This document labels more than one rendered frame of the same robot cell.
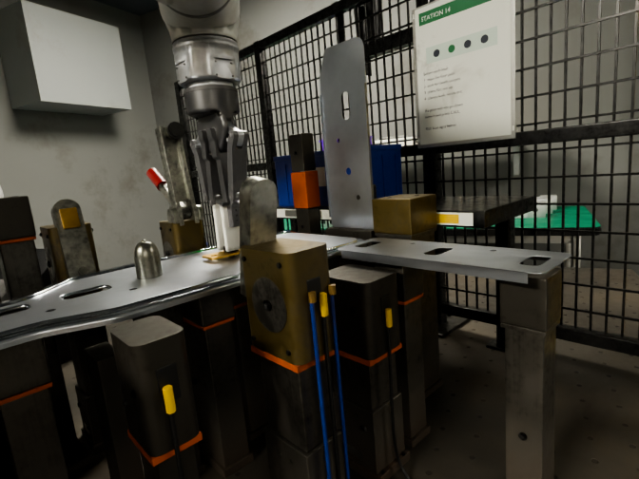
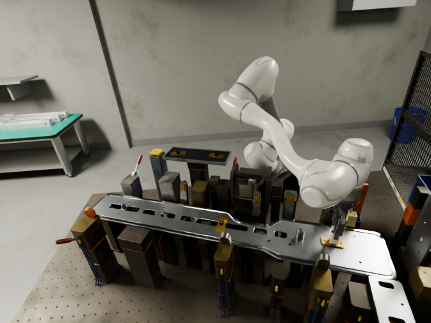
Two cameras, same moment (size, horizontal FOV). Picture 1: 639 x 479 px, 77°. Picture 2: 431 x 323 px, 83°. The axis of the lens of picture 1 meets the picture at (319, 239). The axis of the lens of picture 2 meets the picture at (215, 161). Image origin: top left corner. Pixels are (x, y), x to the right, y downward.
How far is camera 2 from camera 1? 0.74 m
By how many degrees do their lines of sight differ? 61
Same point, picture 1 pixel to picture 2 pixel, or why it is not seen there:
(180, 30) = not seen: hidden behind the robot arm
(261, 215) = (322, 265)
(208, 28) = not seen: hidden behind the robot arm
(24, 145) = (335, 34)
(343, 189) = (416, 241)
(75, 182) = (355, 56)
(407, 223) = (418, 291)
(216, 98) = (340, 205)
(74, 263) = (287, 211)
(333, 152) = (421, 222)
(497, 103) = not seen: outside the picture
